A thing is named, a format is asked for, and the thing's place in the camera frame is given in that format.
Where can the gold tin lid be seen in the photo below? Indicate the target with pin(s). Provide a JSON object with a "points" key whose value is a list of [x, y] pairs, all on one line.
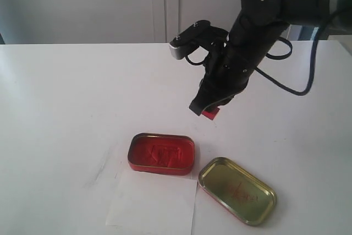
{"points": [[241, 193]]}

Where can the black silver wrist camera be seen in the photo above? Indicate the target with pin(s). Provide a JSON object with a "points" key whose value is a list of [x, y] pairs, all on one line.
{"points": [[199, 34]]}

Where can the small red block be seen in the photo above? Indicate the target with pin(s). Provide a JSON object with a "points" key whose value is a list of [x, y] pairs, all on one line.
{"points": [[211, 114]]}

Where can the white paper sheet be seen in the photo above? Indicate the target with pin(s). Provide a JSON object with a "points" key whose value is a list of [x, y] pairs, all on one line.
{"points": [[150, 203]]}

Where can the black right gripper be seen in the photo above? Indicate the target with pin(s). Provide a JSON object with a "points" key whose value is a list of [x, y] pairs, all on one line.
{"points": [[227, 72]]}

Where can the white cabinet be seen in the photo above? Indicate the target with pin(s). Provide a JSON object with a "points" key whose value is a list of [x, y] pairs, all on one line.
{"points": [[108, 21]]}

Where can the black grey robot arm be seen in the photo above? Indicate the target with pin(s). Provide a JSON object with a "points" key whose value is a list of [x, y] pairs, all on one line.
{"points": [[269, 18]]}

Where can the red tin box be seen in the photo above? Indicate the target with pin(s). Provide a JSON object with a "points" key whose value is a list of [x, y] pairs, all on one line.
{"points": [[162, 154]]}

